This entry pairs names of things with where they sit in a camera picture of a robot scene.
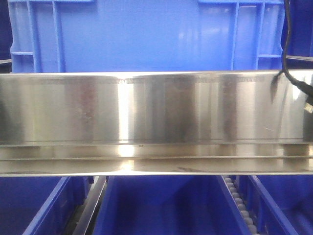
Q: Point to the large blue plastic bin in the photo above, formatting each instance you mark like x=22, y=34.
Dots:
x=145, y=35

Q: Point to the blue bin lower centre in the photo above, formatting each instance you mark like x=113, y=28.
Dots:
x=169, y=205

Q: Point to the right white roller track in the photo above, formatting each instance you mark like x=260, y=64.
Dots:
x=240, y=204

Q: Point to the blue bin lower right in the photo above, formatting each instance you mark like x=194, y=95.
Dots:
x=278, y=204

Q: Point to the blue bin lower left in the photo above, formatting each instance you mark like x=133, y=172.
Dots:
x=40, y=205

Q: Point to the stainless steel shelf rail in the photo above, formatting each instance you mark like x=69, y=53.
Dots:
x=153, y=123

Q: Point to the left roller track rail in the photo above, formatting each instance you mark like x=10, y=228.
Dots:
x=83, y=220

